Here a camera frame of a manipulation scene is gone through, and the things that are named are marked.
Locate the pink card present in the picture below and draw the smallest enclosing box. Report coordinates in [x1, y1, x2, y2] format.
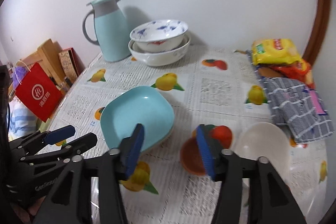
[308, 89, 330, 115]

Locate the brown patterned box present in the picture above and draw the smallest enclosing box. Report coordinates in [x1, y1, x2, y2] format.
[58, 47, 86, 80]

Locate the blue patterned white bowl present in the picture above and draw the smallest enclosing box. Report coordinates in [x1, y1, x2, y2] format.
[130, 19, 189, 52]

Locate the small brown bowl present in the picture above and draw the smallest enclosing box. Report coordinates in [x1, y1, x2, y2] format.
[180, 136, 210, 177]

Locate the red snack bag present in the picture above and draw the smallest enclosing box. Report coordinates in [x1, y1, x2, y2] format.
[273, 59, 315, 89]

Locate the purple tissue paper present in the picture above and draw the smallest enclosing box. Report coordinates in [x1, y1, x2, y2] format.
[13, 67, 27, 86]

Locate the large white serving bowl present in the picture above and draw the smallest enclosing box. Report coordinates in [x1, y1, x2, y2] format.
[128, 34, 191, 67]

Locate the wooden board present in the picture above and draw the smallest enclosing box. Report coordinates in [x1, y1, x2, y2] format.
[20, 39, 66, 83]

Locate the fruit print tablecloth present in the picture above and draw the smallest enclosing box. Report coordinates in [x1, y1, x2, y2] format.
[37, 46, 328, 224]

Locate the grey checked cloth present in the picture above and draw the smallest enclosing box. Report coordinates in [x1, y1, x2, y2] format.
[259, 67, 335, 144]

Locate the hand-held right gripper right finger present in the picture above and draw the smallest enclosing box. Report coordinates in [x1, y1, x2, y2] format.
[196, 124, 307, 224]

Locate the yellow snack bag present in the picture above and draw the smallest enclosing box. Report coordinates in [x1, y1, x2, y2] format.
[251, 38, 301, 65]

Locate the red paper bag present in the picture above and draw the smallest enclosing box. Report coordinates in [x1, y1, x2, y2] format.
[14, 61, 63, 123]

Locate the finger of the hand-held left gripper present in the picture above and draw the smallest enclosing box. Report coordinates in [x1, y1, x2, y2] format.
[21, 132, 98, 162]
[16, 125, 76, 151]

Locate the light blue thermos jug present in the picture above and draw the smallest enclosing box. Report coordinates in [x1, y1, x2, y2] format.
[82, 0, 131, 62]

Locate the plain white bowl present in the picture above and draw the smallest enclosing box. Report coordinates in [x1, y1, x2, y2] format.
[233, 122, 290, 174]

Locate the blue square plate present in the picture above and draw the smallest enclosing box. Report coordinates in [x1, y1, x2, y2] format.
[100, 86, 175, 153]

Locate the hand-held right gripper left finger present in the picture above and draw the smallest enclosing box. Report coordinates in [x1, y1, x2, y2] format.
[33, 123, 145, 224]

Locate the brown wooden door frame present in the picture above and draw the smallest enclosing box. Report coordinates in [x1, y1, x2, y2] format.
[302, 0, 332, 64]

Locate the blue striped cloth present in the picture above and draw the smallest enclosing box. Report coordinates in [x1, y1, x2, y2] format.
[8, 98, 40, 140]

